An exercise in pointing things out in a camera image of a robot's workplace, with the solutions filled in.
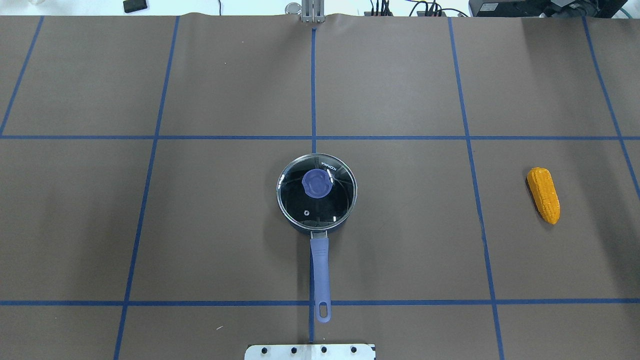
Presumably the glass lid with blue knob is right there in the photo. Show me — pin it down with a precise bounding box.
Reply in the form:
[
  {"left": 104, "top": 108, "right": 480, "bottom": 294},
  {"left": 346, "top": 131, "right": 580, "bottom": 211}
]
[{"left": 276, "top": 153, "right": 358, "bottom": 233}]

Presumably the yellow corn cob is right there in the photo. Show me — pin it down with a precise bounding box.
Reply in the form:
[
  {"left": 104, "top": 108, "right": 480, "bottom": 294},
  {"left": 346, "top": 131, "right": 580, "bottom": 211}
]
[{"left": 526, "top": 167, "right": 562, "bottom": 225}]

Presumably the silver mounting plate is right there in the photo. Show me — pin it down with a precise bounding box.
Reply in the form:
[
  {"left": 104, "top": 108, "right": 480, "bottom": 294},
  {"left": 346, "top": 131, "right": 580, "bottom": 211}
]
[{"left": 244, "top": 343, "right": 377, "bottom": 360}]

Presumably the small black device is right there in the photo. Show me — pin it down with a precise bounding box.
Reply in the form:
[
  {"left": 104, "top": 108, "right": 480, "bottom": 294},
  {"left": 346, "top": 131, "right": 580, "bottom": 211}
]
[{"left": 122, "top": 0, "right": 148, "bottom": 14}]

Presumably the blue saucepan with handle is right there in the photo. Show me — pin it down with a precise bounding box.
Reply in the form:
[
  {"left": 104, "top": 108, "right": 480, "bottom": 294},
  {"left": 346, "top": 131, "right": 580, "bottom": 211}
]
[{"left": 276, "top": 153, "right": 358, "bottom": 324}]

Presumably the aluminium frame post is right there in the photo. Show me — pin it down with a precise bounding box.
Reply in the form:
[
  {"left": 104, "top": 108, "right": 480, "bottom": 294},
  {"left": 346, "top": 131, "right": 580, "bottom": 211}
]
[{"left": 300, "top": 0, "right": 326, "bottom": 23}]

